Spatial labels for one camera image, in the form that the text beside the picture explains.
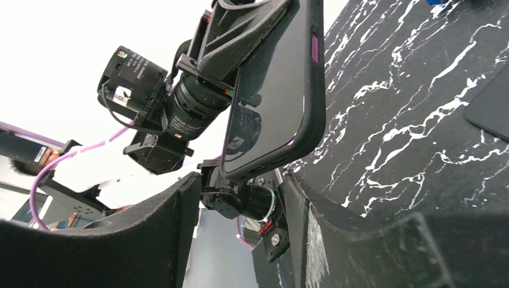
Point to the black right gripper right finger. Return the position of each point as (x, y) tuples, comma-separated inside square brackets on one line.
[(332, 246)]

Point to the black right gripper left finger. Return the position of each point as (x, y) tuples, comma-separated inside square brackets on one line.
[(146, 245)]

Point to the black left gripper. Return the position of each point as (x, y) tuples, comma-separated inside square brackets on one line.
[(209, 62)]

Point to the black smartphone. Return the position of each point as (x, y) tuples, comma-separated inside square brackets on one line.
[(489, 108)]

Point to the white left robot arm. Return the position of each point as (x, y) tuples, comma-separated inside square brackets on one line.
[(134, 90)]

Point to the blue and black stapler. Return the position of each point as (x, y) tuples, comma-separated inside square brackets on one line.
[(436, 2)]

